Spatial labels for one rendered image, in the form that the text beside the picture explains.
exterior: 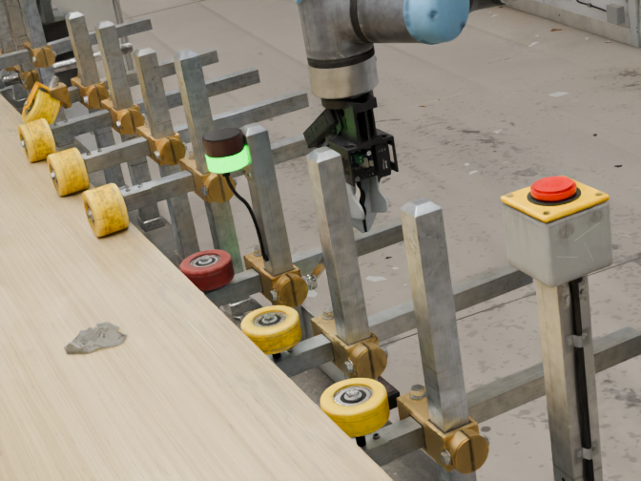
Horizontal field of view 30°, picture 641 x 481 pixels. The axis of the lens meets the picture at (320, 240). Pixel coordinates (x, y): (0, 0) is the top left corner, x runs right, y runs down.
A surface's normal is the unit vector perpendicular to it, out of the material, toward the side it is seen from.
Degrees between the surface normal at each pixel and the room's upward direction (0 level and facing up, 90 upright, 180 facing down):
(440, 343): 90
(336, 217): 90
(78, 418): 0
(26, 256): 0
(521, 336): 0
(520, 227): 90
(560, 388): 90
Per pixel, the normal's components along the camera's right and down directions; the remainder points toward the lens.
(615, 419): -0.16, -0.90
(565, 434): -0.89, 0.31
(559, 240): 0.43, 0.30
